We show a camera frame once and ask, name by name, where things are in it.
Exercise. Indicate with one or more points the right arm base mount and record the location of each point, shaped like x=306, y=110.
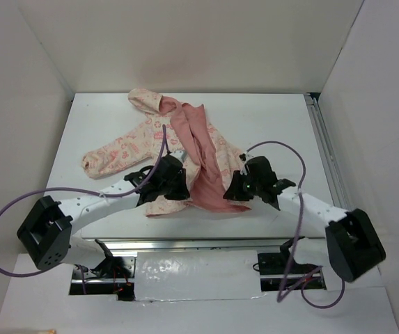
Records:
x=271, y=267

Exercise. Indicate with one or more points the white foil cover panel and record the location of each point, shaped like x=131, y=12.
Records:
x=196, y=276

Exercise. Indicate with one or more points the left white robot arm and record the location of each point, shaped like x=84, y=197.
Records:
x=48, y=231

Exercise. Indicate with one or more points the pink and cream jacket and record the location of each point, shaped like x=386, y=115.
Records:
x=181, y=132

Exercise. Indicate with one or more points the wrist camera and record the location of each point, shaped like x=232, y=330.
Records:
x=180, y=155
x=245, y=157

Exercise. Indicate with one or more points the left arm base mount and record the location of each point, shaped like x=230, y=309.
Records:
x=114, y=277

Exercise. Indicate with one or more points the front aluminium rail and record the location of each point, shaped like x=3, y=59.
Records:
x=128, y=245

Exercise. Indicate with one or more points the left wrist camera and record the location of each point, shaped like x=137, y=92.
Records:
x=180, y=155

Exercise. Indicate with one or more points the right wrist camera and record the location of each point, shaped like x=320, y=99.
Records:
x=245, y=157

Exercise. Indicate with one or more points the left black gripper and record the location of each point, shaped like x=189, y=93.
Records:
x=182, y=193

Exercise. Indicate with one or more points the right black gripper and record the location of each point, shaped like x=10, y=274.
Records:
x=235, y=191

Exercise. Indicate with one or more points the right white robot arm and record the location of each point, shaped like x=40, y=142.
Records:
x=351, y=246

